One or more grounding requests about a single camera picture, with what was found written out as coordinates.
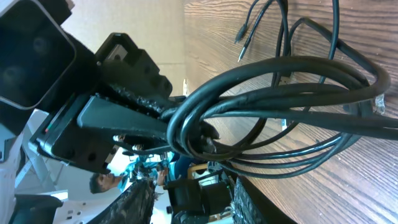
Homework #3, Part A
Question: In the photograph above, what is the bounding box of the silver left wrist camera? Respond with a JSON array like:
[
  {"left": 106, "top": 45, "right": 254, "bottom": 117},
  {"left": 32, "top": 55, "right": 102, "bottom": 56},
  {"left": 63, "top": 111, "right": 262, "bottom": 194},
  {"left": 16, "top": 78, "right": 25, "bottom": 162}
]
[{"left": 0, "top": 0, "right": 77, "bottom": 110}]

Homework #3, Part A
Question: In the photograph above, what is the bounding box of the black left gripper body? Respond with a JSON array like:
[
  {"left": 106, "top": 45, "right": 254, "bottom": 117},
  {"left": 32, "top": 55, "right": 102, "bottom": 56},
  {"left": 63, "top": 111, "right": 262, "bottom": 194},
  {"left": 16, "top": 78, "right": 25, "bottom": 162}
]
[{"left": 29, "top": 33, "right": 172, "bottom": 174}]

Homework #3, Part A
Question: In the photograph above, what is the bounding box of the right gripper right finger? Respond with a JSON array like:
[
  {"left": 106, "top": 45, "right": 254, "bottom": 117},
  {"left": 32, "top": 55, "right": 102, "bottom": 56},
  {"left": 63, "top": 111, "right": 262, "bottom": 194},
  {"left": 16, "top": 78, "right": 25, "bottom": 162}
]
[{"left": 231, "top": 176, "right": 295, "bottom": 224}]

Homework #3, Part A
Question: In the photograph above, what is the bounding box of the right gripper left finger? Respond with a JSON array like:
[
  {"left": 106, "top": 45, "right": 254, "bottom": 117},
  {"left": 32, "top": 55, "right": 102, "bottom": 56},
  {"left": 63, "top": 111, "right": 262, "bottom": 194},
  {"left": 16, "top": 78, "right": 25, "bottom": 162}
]
[{"left": 88, "top": 179, "right": 155, "bottom": 224}]

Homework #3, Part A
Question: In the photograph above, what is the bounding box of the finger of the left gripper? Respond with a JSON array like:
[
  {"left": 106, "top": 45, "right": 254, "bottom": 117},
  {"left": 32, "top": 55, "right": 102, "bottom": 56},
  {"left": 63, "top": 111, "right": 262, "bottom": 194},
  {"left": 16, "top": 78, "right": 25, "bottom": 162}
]
[
  {"left": 77, "top": 96, "right": 167, "bottom": 140},
  {"left": 96, "top": 84, "right": 187, "bottom": 118}
]

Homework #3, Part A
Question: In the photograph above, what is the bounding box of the black usb cable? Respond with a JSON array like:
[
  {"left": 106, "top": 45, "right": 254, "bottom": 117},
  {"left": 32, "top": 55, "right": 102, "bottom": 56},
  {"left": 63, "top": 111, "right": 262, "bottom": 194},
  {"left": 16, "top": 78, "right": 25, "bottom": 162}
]
[
  {"left": 166, "top": 17, "right": 398, "bottom": 180},
  {"left": 233, "top": 0, "right": 340, "bottom": 94}
]

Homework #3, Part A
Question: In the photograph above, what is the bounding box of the seated person teal shirt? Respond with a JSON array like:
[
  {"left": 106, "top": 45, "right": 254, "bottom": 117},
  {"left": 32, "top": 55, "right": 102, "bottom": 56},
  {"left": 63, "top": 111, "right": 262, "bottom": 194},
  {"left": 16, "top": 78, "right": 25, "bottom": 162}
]
[{"left": 89, "top": 153, "right": 205, "bottom": 194}]

